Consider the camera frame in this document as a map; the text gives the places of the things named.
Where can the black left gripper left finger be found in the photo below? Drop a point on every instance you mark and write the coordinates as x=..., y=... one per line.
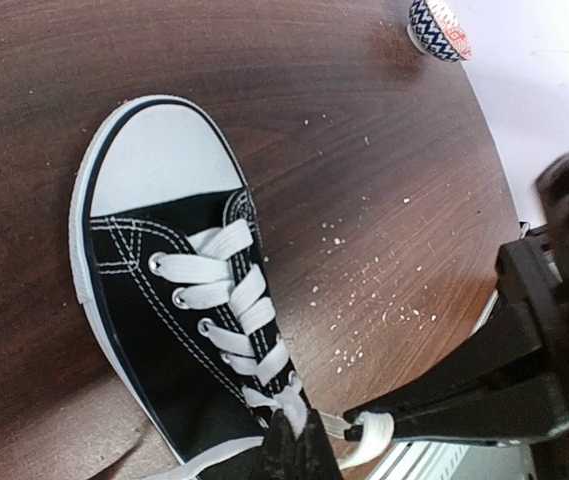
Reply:
x=283, y=455

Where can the white shoelace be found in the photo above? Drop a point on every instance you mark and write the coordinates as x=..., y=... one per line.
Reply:
x=212, y=284

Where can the aluminium front rail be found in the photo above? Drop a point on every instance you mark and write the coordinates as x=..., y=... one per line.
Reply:
x=433, y=460

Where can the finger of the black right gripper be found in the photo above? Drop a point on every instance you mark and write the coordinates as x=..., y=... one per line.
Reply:
x=507, y=349
x=480, y=412

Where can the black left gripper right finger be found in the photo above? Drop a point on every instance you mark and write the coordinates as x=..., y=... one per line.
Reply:
x=313, y=454

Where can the black white canvas sneaker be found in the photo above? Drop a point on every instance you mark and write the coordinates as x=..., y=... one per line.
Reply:
x=158, y=171

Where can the pink patterned bowl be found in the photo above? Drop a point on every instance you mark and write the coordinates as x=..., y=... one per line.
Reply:
x=434, y=30

